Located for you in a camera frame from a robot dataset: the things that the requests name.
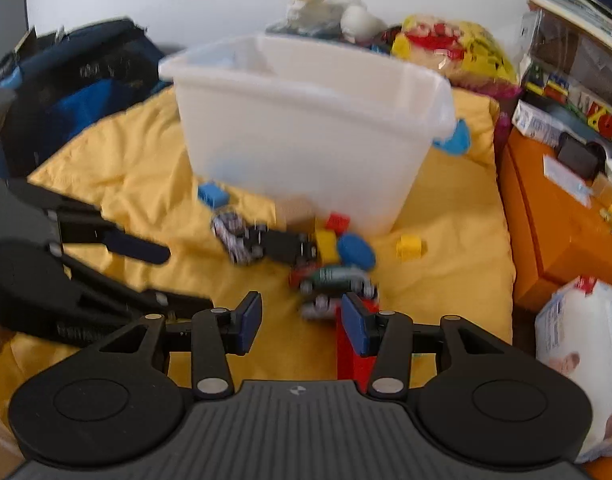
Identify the blue round disc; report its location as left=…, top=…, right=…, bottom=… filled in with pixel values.
left=337, top=234, right=377, bottom=268

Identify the white paper card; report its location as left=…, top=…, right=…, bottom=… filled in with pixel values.
left=542, top=155, right=594, bottom=208

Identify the red and green toy car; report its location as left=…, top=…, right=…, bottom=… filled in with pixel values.
left=288, top=265, right=379, bottom=296

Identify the black toy car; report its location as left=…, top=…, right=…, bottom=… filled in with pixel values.
left=246, top=227, right=319, bottom=266

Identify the small toy car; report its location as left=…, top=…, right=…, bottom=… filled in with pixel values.
left=211, top=212, right=254, bottom=266

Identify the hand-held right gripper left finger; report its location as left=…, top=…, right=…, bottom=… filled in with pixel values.
left=98, top=291, right=263, bottom=401

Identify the long red toy brick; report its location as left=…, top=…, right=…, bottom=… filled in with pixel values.
left=336, top=300, right=381, bottom=393

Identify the blue and black bag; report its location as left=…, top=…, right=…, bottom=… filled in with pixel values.
left=0, top=17, right=174, bottom=178

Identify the small blue toy brick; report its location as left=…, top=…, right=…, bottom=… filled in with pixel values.
left=197, top=182, right=231, bottom=209

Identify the black device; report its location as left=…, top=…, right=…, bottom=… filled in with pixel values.
left=558, top=132, right=607, bottom=181

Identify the white plastic bag of toys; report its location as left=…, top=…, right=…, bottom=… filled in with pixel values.
left=266, top=0, right=387, bottom=43

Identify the orange box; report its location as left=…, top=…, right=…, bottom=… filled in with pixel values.
left=496, top=127, right=612, bottom=311

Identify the white plastic bin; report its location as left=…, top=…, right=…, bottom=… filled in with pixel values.
left=158, top=34, right=457, bottom=238

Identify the clear box of colourful toys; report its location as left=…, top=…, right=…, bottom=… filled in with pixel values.
left=521, top=10, right=612, bottom=146

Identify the wooden block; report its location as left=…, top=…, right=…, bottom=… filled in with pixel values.
left=278, top=199, right=317, bottom=231

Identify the yellow cloth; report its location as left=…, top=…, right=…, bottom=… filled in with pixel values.
left=0, top=87, right=517, bottom=428

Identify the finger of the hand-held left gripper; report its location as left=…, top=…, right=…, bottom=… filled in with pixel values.
left=0, top=241, right=214, bottom=322
left=10, top=180, right=171, bottom=266

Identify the orange object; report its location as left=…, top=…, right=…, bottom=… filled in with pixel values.
left=581, top=455, right=612, bottom=480

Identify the pink toy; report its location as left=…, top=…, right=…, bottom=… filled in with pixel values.
left=493, top=85, right=524, bottom=156

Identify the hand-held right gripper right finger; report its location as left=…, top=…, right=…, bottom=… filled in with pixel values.
left=341, top=292, right=518, bottom=401

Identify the small yellow toy brick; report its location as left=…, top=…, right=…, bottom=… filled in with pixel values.
left=313, top=230, right=343, bottom=266
left=396, top=236, right=427, bottom=262

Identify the white wet wipes packet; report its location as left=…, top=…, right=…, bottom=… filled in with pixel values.
left=535, top=276, right=612, bottom=463

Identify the silver toy car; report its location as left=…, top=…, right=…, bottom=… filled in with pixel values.
left=300, top=294, right=344, bottom=321

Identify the small white carton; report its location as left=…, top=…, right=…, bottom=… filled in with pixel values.
left=512, top=100, right=567, bottom=146

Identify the blue foam shape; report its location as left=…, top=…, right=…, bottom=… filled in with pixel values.
left=432, top=119, right=473, bottom=157

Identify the yellow snack bag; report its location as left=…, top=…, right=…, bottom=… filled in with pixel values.
left=391, top=14, right=519, bottom=86

